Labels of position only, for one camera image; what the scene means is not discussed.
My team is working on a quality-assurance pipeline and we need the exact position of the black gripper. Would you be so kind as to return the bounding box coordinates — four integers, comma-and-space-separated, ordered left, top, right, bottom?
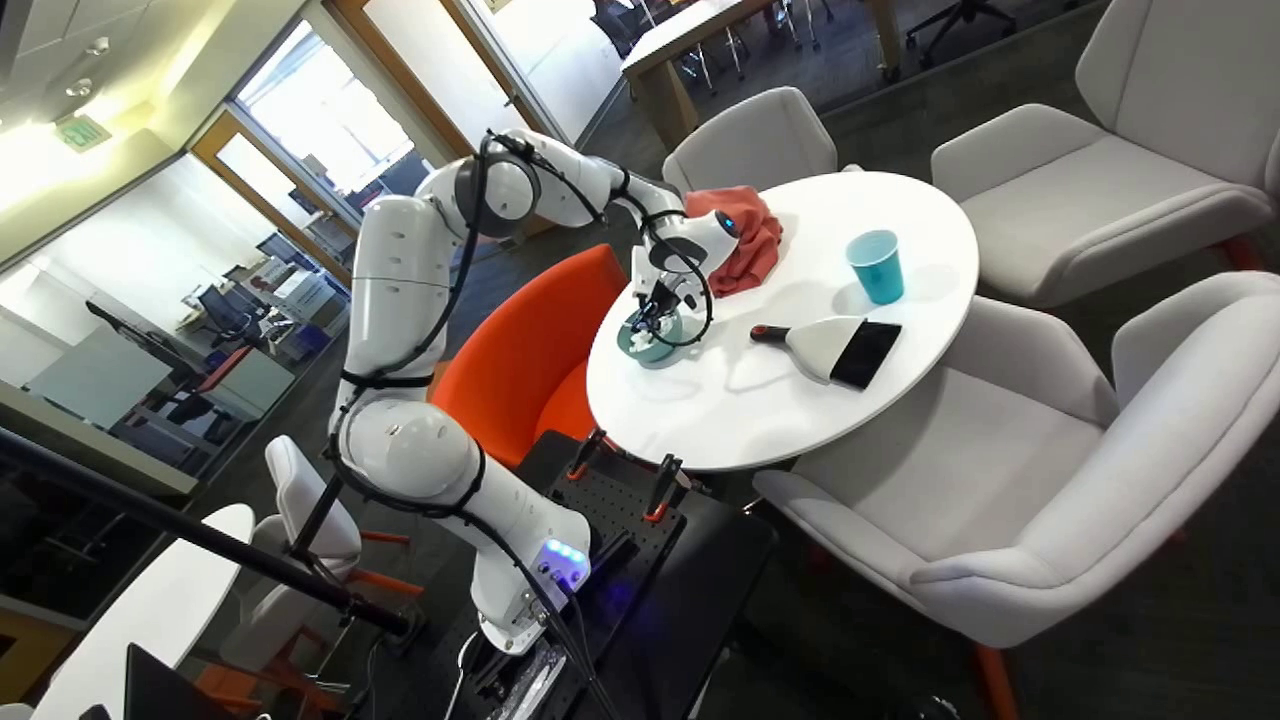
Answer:
637, 264, 706, 347

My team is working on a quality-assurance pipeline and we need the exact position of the crumpled red cloth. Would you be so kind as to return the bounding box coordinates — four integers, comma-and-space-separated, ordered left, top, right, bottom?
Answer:
686, 185, 793, 302

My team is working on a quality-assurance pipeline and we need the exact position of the orange upholstered chair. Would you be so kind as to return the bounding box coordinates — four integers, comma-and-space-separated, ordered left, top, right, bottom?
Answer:
424, 239, 631, 471

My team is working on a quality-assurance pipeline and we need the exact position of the grey chair with wooden legs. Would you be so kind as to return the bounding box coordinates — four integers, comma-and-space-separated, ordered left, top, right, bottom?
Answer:
662, 82, 844, 195

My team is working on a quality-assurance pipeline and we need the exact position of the blue plastic cup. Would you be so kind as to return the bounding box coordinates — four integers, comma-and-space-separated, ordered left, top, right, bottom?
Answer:
844, 224, 908, 306

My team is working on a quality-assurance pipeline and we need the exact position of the wooden background table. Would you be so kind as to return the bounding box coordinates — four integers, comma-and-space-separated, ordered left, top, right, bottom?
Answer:
615, 0, 784, 152

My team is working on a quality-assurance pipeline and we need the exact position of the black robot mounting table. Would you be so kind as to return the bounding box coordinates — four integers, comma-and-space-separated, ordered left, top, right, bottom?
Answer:
513, 432, 775, 720

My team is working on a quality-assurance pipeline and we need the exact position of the grey upholstered armchair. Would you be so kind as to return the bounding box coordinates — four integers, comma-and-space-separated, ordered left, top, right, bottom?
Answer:
748, 268, 1280, 720
927, 0, 1280, 310

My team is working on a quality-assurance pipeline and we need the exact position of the black swivel office chair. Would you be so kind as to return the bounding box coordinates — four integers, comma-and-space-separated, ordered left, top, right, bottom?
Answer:
904, 0, 1022, 72

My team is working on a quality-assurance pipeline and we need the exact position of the black metal pole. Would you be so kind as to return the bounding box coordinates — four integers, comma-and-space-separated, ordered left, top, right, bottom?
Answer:
0, 419, 422, 640

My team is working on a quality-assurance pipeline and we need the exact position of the black laptop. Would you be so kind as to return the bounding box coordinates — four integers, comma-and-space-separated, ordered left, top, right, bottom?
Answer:
122, 640, 237, 720

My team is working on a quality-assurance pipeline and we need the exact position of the black clamp with orange handle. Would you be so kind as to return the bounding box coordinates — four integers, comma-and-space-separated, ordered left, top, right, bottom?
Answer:
563, 429, 614, 489
644, 451, 694, 527

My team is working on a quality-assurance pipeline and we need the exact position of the grey scraper with black handle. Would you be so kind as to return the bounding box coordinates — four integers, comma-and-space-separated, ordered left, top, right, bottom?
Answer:
748, 316, 908, 395

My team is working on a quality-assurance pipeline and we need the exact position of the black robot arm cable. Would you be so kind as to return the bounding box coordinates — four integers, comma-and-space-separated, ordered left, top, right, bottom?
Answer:
332, 129, 721, 390

